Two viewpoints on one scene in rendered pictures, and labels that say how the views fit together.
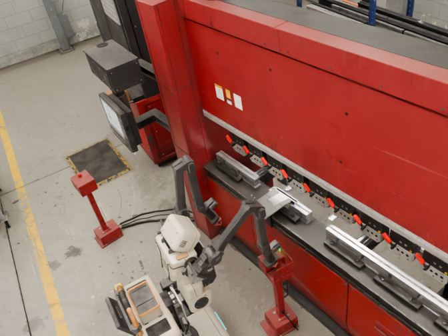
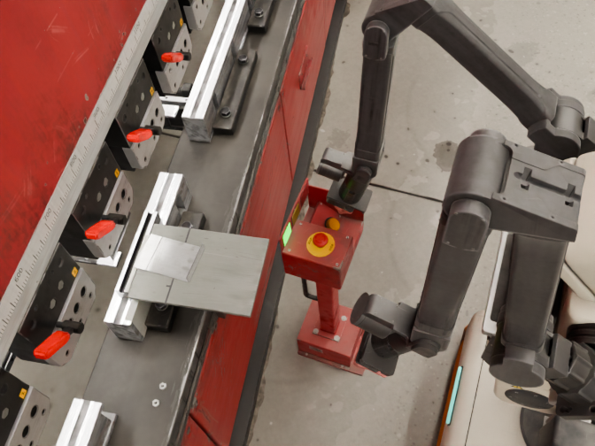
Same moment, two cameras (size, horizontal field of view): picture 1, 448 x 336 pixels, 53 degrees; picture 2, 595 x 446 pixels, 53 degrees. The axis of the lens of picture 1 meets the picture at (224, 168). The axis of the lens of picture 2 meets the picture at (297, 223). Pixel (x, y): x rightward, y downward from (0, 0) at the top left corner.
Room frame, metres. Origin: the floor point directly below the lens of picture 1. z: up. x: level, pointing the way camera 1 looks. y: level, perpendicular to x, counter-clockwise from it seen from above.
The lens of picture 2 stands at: (2.54, 0.34, 2.11)
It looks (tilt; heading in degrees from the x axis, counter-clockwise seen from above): 58 degrees down; 229
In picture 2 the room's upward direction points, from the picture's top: 8 degrees counter-clockwise
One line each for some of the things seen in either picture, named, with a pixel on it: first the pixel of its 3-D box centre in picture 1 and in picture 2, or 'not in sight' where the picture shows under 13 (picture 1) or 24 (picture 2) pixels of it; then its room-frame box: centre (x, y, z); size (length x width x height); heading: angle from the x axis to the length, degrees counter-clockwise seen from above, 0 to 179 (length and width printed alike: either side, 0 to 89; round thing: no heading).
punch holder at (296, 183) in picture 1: (299, 177); (124, 115); (2.22, -0.48, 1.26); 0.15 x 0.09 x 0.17; 31
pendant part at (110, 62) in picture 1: (125, 102); not in sight; (3.20, 0.67, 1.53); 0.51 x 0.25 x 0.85; 27
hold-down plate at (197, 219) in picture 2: (283, 211); (177, 268); (2.31, -0.37, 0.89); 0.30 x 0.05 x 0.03; 31
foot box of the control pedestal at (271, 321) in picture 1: (278, 320); (338, 334); (1.95, -0.20, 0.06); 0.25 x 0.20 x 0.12; 111
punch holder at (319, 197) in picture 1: (322, 191); (156, 43); (2.05, -0.59, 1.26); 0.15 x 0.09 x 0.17; 31
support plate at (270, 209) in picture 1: (269, 204); (200, 268); (2.30, -0.27, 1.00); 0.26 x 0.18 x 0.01; 121
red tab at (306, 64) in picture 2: (385, 332); (305, 67); (1.42, -0.79, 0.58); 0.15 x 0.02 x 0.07; 31
